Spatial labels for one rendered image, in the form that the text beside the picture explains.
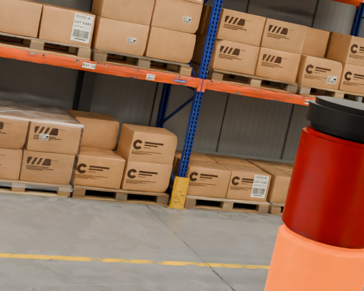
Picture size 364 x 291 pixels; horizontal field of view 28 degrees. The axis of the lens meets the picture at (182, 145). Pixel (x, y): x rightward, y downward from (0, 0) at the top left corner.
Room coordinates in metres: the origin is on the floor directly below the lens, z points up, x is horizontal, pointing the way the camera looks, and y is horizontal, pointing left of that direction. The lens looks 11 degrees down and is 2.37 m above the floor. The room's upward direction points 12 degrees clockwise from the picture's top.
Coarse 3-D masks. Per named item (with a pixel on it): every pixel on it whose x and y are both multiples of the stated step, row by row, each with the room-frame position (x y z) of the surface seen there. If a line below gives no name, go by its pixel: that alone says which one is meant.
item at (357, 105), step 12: (324, 96) 0.38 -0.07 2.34; (312, 108) 0.36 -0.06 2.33; (324, 108) 0.35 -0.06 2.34; (336, 108) 0.35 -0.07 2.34; (348, 108) 0.35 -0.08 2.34; (360, 108) 0.36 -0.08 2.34; (312, 120) 0.36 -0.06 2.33; (324, 120) 0.35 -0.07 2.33; (336, 120) 0.35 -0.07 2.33; (348, 120) 0.35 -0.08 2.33; (360, 120) 0.35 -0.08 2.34; (336, 132) 0.35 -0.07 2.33; (348, 132) 0.35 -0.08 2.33; (360, 132) 0.35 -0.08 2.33
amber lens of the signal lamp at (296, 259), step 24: (288, 240) 0.36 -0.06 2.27; (312, 240) 0.36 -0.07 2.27; (288, 264) 0.35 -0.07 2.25; (312, 264) 0.35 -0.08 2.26; (336, 264) 0.35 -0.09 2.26; (360, 264) 0.35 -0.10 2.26; (288, 288) 0.35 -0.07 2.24; (312, 288) 0.35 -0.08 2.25; (336, 288) 0.35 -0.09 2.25; (360, 288) 0.36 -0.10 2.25
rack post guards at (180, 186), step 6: (174, 180) 8.56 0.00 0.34; (180, 180) 8.52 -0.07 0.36; (186, 180) 8.55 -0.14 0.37; (174, 186) 8.53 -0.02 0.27; (180, 186) 8.52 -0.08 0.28; (186, 186) 8.55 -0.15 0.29; (174, 192) 8.52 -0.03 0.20; (180, 192) 8.53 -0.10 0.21; (186, 192) 8.58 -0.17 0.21; (174, 198) 8.51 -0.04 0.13; (180, 198) 8.54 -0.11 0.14; (174, 204) 8.51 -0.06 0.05; (180, 204) 8.54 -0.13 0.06
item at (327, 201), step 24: (312, 144) 0.36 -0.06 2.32; (336, 144) 0.35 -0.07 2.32; (360, 144) 0.35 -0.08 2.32; (312, 168) 0.35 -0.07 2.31; (336, 168) 0.35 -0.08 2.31; (360, 168) 0.35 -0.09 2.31; (288, 192) 0.37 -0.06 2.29; (312, 192) 0.35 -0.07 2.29; (336, 192) 0.35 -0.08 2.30; (360, 192) 0.35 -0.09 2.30; (288, 216) 0.36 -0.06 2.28; (312, 216) 0.35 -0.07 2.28; (336, 216) 0.35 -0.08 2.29; (360, 216) 0.35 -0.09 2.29; (336, 240) 0.35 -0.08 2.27; (360, 240) 0.35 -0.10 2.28
